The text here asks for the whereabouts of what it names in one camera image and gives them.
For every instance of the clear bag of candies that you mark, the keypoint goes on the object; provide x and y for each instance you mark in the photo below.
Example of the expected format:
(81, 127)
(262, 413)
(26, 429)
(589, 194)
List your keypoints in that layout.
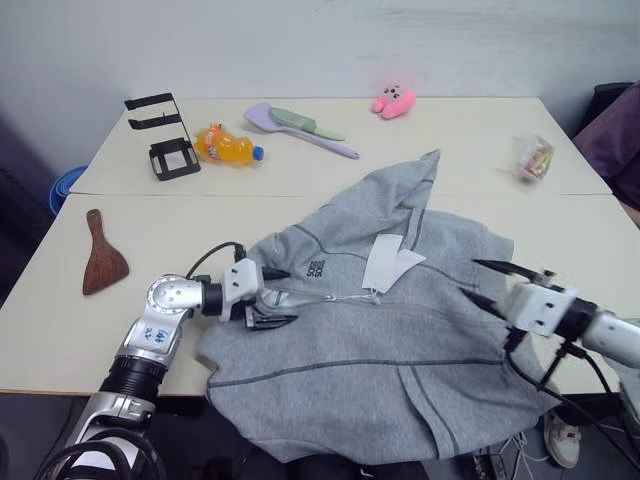
(535, 160)

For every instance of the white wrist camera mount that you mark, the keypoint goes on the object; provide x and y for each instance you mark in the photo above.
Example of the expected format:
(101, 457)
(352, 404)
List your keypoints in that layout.
(240, 280)
(537, 307)

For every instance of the grey zip-up hooded jacket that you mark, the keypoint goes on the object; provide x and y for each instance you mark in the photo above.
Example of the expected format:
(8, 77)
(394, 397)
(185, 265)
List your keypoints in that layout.
(350, 360)

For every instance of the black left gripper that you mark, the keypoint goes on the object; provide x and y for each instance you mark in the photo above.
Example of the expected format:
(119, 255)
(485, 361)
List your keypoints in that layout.
(252, 307)

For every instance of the blue plastic basin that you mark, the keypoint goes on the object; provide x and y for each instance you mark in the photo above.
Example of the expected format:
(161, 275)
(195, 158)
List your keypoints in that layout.
(62, 187)

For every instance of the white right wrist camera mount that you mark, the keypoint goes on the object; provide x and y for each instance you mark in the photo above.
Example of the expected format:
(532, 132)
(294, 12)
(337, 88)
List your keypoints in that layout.
(537, 307)

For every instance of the green silicone brush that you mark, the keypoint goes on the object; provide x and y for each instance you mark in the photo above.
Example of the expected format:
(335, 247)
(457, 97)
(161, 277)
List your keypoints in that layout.
(295, 120)

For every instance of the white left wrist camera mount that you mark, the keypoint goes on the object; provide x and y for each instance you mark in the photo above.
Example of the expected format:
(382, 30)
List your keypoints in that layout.
(240, 280)

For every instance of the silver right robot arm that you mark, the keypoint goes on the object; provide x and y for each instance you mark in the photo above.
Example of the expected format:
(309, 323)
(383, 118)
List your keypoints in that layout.
(610, 330)

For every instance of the pink plush toy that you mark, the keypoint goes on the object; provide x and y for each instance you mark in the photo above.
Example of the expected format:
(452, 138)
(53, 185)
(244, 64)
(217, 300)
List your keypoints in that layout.
(395, 100)

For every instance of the white pointed paper hang tag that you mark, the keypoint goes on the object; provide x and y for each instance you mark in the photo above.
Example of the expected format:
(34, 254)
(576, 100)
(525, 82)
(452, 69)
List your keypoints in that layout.
(409, 262)

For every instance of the orange soda bottle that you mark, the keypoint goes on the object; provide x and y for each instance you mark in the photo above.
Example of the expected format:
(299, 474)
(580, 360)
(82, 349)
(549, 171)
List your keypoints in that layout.
(225, 147)

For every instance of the black chair back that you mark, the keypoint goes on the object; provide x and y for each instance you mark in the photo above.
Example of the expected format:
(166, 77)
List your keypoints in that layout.
(602, 100)

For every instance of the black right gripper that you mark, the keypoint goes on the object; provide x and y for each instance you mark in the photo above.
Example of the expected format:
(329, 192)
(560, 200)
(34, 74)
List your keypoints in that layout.
(514, 340)

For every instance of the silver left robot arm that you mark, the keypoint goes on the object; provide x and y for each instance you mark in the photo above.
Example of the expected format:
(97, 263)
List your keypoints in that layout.
(170, 295)

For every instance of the white rectangular paper hang tag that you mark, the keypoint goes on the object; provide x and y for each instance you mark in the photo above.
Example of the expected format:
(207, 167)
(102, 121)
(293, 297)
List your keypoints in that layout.
(380, 260)

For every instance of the white sneaker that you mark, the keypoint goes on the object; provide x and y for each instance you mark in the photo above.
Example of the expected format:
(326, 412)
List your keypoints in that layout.
(562, 440)

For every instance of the purple garment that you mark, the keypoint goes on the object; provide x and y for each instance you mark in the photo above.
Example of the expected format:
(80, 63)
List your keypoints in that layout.
(612, 140)

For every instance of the purple silicone spatula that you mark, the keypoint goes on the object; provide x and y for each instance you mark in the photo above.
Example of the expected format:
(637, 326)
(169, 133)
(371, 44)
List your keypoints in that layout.
(265, 117)

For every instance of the brown wooden spatula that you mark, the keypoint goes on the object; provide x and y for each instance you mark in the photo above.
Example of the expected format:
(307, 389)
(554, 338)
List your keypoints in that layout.
(102, 267)

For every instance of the white power strip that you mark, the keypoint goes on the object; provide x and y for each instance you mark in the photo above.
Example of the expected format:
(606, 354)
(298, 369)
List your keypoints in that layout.
(495, 462)

